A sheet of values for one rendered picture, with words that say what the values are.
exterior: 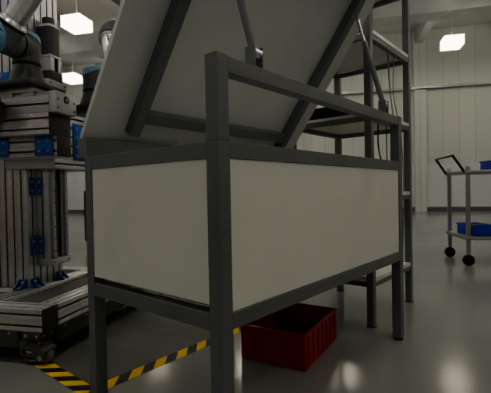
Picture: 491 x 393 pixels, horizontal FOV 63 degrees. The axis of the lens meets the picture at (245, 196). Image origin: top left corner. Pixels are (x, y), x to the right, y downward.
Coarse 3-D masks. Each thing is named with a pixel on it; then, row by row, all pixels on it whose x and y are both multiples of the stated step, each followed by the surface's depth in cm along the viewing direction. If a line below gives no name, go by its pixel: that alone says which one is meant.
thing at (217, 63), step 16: (208, 64) 91; (224, 64) 91; (240, 64) 96; (256, 64) 104; (208, 80) 91; (224, 80) 91; (240, 80) 100; (256, 80) 100; (272, 80) 105; (288, 80) 111; (208, 96) 91; (224, 96) 91; (288, 96) 117; (304, 96) 118; (320, 96) 125; (336, 96) 132; (208, 112) 91; (224, 112) 91; (352, 112) 145; (368, 112) 152; (384, 112) 164; (208, 128) 91; (224, 128) 91; (400, 128) 178; (400, 144) 178; (400, 160) 177
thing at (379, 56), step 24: (384, 0) 243; (408, 0) 235; (408, 24) 235; (360, 48) 217; (384, 48) 210; (408, 48) 235; (336, 72) 259; (360, 72) 254; (408, 72) 235; (408, 96) 235; (312, 120) 218; (336, 120) 205; (360, 120) 197; (408, 120) 235; (336, 144) 266; (408, 144) 235; (408, 168) 236; (408, 192) 234; (408, 216) 236; (408, 240) 237; (408, 264) 234; (408, 288) 237
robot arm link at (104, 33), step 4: (108, 20) 187; (112, 20) 187; (104, 24) 185; (108, 24) 184; (112, 24) 185; (100, 28) 185; (104, 28) 183; (108, 28) 183; (112, 28) 184; (100, 32) 183; (104, 32) 182; (108, 32) 182; (100, 36) 182; (104, 36) 182; (108, 36) 181; (100, 40) 183; (104, 40) 180; (108, 40) 180; (104, 44) 179; (104, 48) 178; (104, 52) 177
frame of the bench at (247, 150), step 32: (96, 160) 124; (128, 160) 113; (160, 160) 103; (224, 160) 91; (256, 160) 100; (288, 160) 111; (320, 160) 124; (352, 160) 141; (384, 160) 164; (224, 192) 91; (224, 224) 91; (224, 256) 91; (96, 288) 126; (128, 288) 119; (224, 288) 91; (320, 288) 124; (96, 320) 127; (192, 320) 97; (224, 320) 91; (96, 352) 127; (224, 352) 91; (96, 384) 127; (224, 384) 91
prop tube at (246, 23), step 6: (240, 0) 104; (240, 6) 104; (240, 12) 104; (246, 12) 103; (246, 18) 103; (246, 24) 103; (246, 30) 103; (252, 30) 103; (246, 36) 103; (252, 36) 102; (252, 42) 102; (258, 48) 102; (258, 54) 101; (258, 60) 103
